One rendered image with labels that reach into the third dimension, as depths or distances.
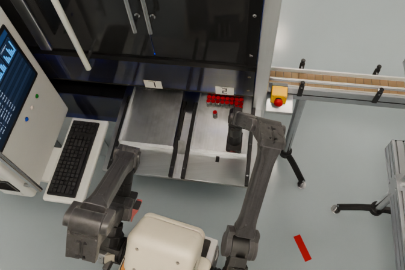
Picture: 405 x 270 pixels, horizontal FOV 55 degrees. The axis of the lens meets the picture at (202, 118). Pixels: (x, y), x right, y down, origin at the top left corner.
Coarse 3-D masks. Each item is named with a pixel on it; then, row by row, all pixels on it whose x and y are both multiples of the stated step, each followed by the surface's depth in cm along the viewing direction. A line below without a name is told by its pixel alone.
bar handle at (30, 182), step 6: (0, 156) 142; (6, 162) 146; (12, 162) 150; (12, 168) 151; (18, 168) 154; (18, 174) 156; (24, 174) 159; (24, 180) 161; (30, 180) 164; (30, 186) 170; (36, 186) 169
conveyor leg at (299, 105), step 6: (300, 102) 205; (294, 108) 214; (300, 108) 210; (294, 114) 217; (300, 114) 215; (294, 120) 221; (294, 126) 226; (288, 132) 236; (294, 132) 233; (288, 138) 241; (288, 144) 247; (288, 150) 254
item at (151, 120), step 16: (144, 96) 197; (160, 96) 197; (176, 96) 196; (128, 112) 192; (144, 112) 193; (160, 112) 192; (176, 112) 192; (128, 128) 188; (144, 128) 188; (160, 128) 187; (176, 128) 183; (128, 144) 184; (144, 144) 181; (160, 144) 179
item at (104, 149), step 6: (66, 120) 231; (66, 126) 238; (108, 126) 229; (114, 126) 228; (60, 132) 247; (66, 132) 245; (108, 132) 236; (60, 138) 255; (108, 138) 244; (108, 144) 252; (102, 150) 262
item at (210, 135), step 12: (204, 96) 195; (204, 108) 192; (216, 108) 191; (228, 108) 191; (204, 120) 188; (216, 120) 188; (204, 132) 185; (216, 132) 185; (192, 144) 182; (204, 144) 182; (216, 144) 182; (240, 156) 177
